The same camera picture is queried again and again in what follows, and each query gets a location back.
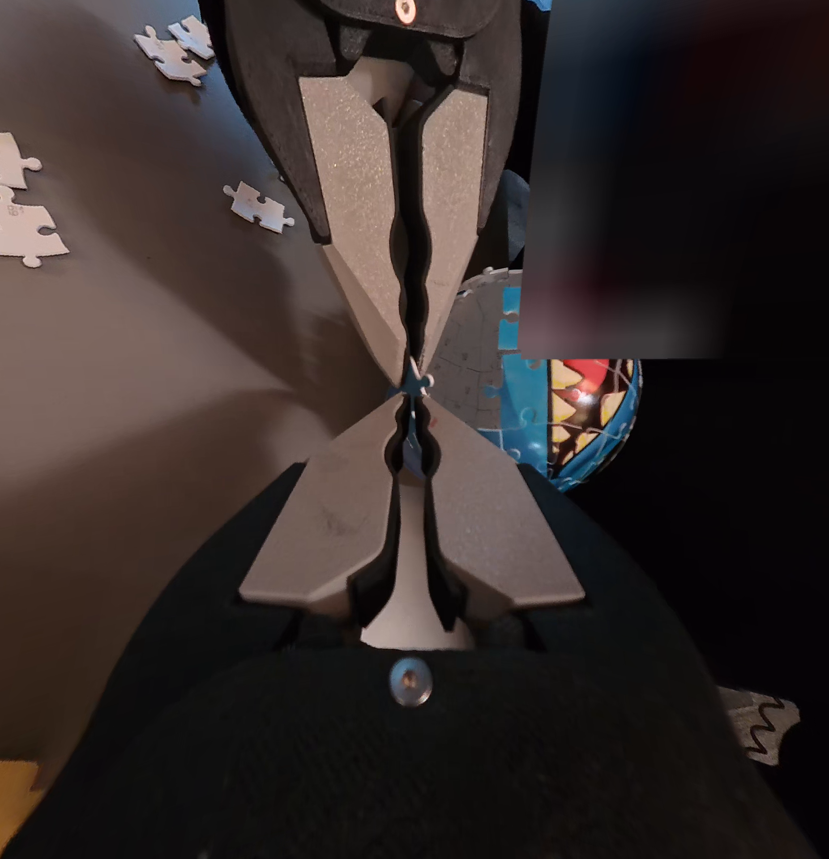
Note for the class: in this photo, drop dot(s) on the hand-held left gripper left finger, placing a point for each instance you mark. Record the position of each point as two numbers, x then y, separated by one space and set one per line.
320 530

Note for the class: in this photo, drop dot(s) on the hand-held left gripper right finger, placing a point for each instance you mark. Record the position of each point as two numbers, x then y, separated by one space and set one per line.
495 530

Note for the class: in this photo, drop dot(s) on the white loose puzzle piece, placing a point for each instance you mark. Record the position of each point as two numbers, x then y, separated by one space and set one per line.
194 33
259 207
5 158
169 59
22 228

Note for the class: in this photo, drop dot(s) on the person's black top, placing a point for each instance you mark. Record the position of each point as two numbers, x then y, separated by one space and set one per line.
723 537

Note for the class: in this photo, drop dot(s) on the yellow plastic bin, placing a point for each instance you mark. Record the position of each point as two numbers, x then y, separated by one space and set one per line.
5 805

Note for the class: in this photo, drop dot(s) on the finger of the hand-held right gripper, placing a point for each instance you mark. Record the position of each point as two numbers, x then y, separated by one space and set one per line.
354 188
455 188

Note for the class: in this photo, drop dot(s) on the blue monster puzzle ball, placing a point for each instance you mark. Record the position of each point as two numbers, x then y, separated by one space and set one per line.
522 429

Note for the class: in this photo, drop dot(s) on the blue puzzle piece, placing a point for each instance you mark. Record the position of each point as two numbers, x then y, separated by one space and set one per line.
414 382

